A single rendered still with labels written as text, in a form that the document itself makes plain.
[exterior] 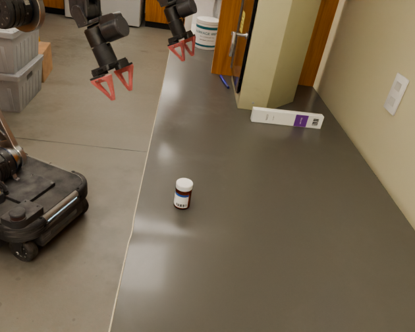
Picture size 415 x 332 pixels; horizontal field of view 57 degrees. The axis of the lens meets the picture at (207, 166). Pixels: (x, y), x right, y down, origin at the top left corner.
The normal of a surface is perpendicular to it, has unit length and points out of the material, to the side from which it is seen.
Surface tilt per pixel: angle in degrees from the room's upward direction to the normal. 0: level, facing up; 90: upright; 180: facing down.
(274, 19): 90
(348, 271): 0
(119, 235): 0
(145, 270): 0
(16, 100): 95
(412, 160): 90
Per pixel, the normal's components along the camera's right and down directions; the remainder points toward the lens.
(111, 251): 0.14, -0.84
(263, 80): 0.02, 0.54
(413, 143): -0.99, -0.11
